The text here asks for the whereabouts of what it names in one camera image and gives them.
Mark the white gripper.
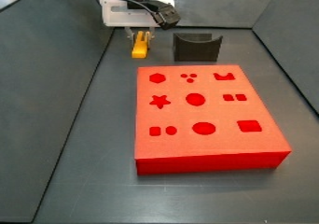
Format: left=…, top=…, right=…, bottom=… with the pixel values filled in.
left=101, top=0, right=175, bottom=43

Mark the yellow two-pronged square-circle object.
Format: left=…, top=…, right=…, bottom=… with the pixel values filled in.
left=133, top=31, right=150, bottom=59

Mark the black curved regrasp stand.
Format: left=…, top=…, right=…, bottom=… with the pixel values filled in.
left=174, top=33, right=224, bottom=62

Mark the red fixture block with holes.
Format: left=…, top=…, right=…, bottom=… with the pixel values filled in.
left=135, top=64, right=292, bottom=175

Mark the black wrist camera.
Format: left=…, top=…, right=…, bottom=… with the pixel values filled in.
left=142, top=0, right=181, bottom=30

